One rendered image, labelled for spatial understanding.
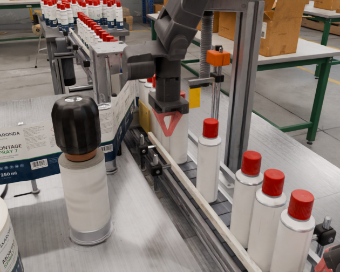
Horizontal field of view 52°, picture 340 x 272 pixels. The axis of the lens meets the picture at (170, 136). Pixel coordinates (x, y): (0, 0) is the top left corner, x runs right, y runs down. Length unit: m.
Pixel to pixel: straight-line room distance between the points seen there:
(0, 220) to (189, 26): 0.48
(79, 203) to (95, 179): 0.06
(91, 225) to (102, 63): 0.57
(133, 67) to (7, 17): 7.66
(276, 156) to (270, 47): 1.45
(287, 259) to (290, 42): 2.14
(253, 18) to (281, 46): 1.73
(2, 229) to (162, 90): 0.41
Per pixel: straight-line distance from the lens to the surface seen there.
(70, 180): 0.66
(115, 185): 0.90
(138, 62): 0.73
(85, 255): 0.73
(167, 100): 0.77
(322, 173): 1.12
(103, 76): 1.14
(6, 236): 0.62
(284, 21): 2.54
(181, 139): 0.93
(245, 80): 0.87
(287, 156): 1.16
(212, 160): 0.76
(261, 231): 0.63
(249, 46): 0.85
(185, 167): 0.96
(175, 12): 0.69
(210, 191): 0.81
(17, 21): 8.35
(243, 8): 0.83
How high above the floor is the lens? 1.40
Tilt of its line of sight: 28 degrees down
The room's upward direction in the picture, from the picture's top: straight up
